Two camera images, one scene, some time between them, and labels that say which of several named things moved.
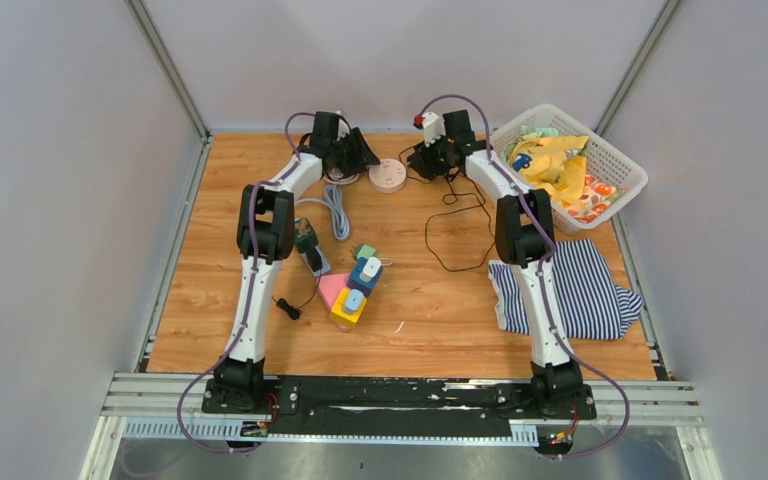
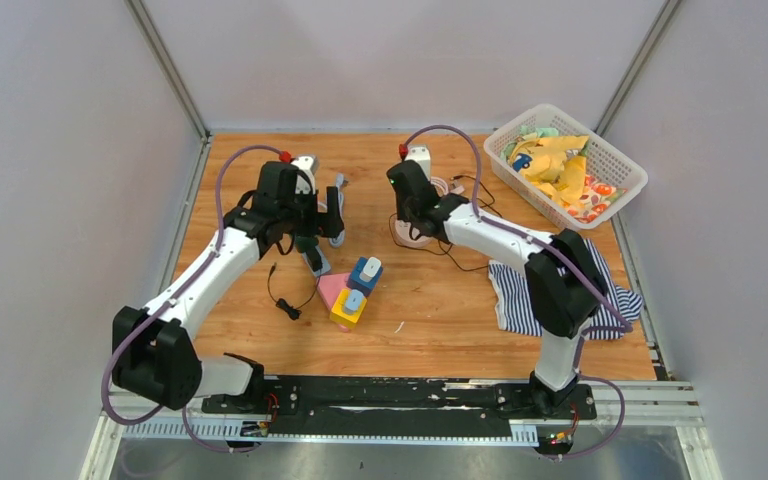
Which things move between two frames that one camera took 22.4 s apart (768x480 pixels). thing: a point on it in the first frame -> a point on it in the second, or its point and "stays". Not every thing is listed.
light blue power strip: [325, 264] stays
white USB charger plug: [371, 269] stays
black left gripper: [361, 155] -> [326, 224]
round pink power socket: [389, 176] -> [403, 233]
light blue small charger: [353, 300] stays
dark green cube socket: [305, 235] stays
